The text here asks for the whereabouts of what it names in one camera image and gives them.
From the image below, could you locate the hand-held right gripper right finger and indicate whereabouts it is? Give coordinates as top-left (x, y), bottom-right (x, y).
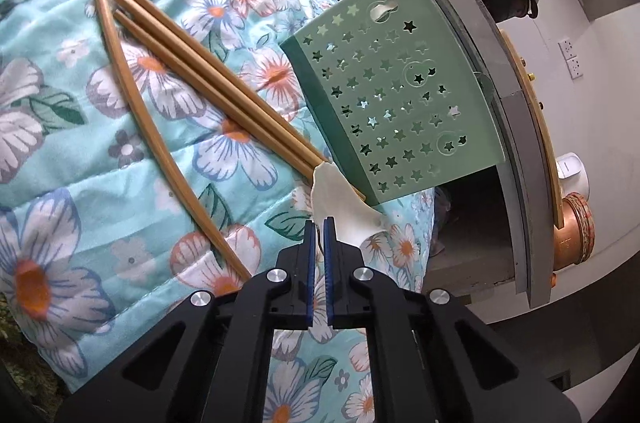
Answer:
top-left (322, 215), bottom-right (583, 423)

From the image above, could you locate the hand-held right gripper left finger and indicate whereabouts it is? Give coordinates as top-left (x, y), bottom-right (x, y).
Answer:
top-left (55, 217), bottom-right (317, 423)

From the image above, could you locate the white ceramic soup spoon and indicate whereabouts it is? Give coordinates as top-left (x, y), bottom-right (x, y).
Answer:
top-left (309, 163), bottom-right (387, 249)

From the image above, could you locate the green star-cutout utensil holder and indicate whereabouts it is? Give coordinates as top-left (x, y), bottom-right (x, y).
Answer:
top-left (279, 0), bottom-right (507, 208)

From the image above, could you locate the tan wooden chopstick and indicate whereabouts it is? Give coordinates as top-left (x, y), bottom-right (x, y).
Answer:
top-left (89, 0), bottom-right (252, 281)
top-left (114, 0), bottom-right (368, 204)
top-left (116, 10), bottom-right (321, 179)
top-left (101, 0), bottom-right (331, 169)

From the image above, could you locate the round wooden board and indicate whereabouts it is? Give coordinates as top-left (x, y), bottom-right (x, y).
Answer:
top-left (500, 30), bottom-right (563, 229)

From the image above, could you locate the copper pot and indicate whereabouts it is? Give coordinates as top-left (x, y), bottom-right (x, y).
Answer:
top-left (552, 193), bottom-right (596, 271)

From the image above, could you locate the white plastic appliance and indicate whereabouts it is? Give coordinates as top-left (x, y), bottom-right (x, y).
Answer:
top-left (555, 152), bottom-right (592, 199)

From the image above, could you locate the floral turquoise blanket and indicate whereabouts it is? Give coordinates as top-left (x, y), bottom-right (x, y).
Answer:
top-left (0, 0), bottom-right (436, 423)

